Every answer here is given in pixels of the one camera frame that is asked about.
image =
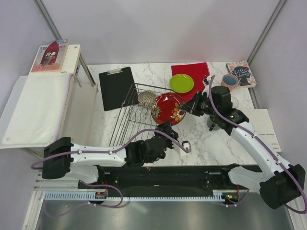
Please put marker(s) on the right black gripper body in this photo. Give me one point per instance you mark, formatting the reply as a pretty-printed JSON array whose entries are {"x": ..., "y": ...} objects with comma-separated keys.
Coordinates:
[{"x": 203, "y": 105}]

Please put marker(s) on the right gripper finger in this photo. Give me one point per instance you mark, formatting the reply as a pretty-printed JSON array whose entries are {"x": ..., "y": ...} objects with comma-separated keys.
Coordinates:
[
  {"x": 187, "y": 109},
  {"x": 192, "y": 102}
]

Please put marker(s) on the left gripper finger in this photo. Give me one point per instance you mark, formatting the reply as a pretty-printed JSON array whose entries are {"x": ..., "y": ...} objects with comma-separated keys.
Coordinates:
[
  {"x": 165, "y": 127},
  {"x": 174, "y": 135}
]

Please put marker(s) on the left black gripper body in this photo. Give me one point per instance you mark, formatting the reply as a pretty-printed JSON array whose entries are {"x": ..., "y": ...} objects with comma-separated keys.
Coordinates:
[{"x": 170, "y": 144}]

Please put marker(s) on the grey ceramic mug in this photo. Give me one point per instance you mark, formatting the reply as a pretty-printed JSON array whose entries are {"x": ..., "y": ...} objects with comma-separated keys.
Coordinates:
[{"x": 212, "y": 123}]

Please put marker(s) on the dark brown floral plate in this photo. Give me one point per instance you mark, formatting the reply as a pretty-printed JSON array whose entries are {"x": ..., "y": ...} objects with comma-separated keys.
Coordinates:
[{"x": 166, "y": 108}]

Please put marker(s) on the green plate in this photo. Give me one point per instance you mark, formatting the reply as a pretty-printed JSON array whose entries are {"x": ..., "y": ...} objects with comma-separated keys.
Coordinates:
[{"x": 181, "y": 83}]

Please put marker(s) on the grey wire dish rack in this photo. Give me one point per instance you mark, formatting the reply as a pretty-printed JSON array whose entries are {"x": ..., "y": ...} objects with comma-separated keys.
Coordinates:
[{"x": 134, "y": 118}]

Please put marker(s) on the clear drinking glass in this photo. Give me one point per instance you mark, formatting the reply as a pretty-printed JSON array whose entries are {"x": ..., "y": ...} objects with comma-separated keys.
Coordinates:
[{"x": 235, "y": 102}]

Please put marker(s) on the patterned ceramic bowl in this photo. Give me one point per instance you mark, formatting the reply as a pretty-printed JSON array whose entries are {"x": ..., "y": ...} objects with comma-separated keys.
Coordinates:
[{"x": 146, "y": 98}]

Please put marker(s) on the pink plastic cup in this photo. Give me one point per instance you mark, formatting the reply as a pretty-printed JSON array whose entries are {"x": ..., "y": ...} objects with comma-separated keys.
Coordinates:
[{"x": 229, "y": 87}]

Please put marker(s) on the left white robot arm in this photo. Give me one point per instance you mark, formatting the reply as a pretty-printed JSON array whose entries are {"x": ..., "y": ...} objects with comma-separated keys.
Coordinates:
[{"x": 63, "y": 158}]

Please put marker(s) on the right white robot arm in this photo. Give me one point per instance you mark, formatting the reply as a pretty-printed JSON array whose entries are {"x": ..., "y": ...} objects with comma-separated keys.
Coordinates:
[{"x": 279, "y": 182}]

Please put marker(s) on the red folder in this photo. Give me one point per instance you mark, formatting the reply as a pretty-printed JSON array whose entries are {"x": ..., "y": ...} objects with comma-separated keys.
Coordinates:
[{"x": 198, "y": 72}]

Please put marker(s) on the Little Women book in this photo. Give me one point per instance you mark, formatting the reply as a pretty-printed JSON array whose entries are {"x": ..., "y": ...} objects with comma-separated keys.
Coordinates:
[{"x": 243, "y": 72}]

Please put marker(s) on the white spiral notebook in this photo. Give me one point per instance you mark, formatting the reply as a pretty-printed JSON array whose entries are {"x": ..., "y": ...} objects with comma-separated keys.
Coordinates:
[{"x": 261, "y": 121}]

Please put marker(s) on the black clipboard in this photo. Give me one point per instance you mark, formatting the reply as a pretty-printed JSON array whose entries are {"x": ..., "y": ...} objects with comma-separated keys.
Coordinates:
[{"x": 118, "y": 88}]

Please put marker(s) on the red cover book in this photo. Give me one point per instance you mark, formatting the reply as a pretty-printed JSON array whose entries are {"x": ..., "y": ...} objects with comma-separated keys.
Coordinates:
[{"x": 50, "y": 56}]

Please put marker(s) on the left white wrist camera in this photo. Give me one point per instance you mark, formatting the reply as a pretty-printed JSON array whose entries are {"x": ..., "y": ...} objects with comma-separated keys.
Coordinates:
[{"x": 184, "y": 148}]

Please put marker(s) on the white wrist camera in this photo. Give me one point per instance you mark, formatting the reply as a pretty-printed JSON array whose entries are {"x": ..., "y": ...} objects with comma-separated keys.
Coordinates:
[
  {"x": 184, "y": 148},
  {"x": 206, "y": 82}
]

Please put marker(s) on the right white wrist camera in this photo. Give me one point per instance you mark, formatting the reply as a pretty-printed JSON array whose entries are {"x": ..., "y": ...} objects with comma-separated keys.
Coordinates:
[{"x": 206, "y": 82}]

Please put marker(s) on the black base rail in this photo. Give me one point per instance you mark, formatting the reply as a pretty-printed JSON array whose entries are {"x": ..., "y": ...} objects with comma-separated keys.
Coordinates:
[{"x": 167, "y": 180}]

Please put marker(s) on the light blue cable duct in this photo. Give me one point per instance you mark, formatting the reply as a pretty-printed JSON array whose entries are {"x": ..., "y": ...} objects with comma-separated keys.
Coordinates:
[{"x": 214, "y": 196}]

